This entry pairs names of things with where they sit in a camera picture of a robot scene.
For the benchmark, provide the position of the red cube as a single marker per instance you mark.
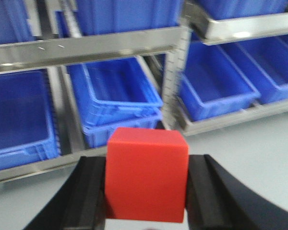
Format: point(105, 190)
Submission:
point(146, 175)

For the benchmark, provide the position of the steel rack right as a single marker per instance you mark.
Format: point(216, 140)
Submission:
point(215, 32)

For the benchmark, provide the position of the blue crate upper left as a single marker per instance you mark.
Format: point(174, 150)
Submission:
point(14, 24)

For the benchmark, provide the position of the stacked blue crate middle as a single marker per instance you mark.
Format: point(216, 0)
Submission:
point(111, 94)

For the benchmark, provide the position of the steel rack left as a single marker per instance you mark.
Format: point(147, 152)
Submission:
point(58, 53)

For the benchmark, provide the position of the blue crate upper right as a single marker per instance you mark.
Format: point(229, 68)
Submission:
point(229, 9)

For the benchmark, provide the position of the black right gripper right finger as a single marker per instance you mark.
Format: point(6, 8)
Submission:
point(216, 200)

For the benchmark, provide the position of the steel rack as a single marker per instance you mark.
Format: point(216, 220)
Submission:
point(215, 32)
point(58, 53)

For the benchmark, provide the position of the blue bin far right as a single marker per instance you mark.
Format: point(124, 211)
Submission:
point(264, 62)

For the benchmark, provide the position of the blue bin right rack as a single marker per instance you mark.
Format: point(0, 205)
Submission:
point(212, 84)

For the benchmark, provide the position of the blue crate upper middle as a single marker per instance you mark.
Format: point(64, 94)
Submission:
point(97, 17)

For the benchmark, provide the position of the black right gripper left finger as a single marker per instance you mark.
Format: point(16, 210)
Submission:
point(79, 204)

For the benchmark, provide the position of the blue crate lower left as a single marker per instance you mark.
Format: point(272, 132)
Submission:
point(27, 125)

